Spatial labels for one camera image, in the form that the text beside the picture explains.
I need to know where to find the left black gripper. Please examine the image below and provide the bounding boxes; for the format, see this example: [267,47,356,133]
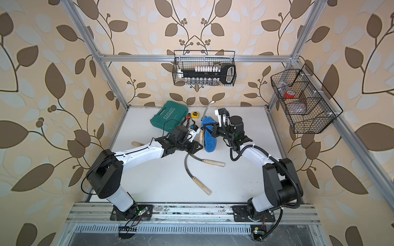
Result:
[175,136,204,155]

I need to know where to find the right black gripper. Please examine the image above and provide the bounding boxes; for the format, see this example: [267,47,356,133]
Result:
[205,122,236,141]

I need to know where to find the blue microfiber rag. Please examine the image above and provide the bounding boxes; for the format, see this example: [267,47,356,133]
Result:
[202,116,217,153]

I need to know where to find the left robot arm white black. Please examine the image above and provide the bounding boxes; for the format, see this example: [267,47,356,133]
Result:
[86,125,203,212]

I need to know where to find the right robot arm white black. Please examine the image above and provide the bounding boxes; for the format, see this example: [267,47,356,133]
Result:
[211,113,303,217]

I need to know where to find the green plastic tool case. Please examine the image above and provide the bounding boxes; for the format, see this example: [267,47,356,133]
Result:
[150,101,188,132]

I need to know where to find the yellow black tape measure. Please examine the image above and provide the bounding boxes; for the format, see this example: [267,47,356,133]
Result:
[191,111,200,119]

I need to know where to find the black socket bit holder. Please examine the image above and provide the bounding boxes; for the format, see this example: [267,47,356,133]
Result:
[172,63,237,86]

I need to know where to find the red item in basket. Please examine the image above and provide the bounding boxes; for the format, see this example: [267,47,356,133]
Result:
[285,90,296,99]

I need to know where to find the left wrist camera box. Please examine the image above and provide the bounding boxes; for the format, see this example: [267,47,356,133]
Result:
[188,124,201,142]

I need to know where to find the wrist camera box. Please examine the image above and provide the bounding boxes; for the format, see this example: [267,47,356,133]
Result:
[215,108,229,127]
[188,124,201,142]

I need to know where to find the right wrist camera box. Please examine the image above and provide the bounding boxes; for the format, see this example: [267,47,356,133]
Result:
[215,108,229,127]

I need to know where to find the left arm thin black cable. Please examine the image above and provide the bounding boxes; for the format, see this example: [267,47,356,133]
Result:
[149,118,181,144]

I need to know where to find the black red handled pliers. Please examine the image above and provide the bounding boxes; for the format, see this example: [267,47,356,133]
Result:
[180,113,196,128]

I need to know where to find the back wall wire basket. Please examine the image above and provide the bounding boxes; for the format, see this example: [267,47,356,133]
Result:
[172,49,237,87]

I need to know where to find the wall wire basket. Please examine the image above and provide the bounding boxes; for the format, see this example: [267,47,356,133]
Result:
[172,49,237,87]
[270,64,343,134]

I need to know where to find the right wall wire basket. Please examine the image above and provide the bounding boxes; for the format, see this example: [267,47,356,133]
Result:
[270,64,343,134]

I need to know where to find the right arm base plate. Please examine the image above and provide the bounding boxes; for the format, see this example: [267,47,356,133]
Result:
[232,205,276,223]

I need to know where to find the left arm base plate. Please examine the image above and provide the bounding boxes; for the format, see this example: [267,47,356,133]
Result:
[110,204,153,221]

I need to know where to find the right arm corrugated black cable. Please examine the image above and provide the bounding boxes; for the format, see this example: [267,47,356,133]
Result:
[226,116,304,240]

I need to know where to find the aluminium front rail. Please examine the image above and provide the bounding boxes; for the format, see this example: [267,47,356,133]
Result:
[66,203,321,225]

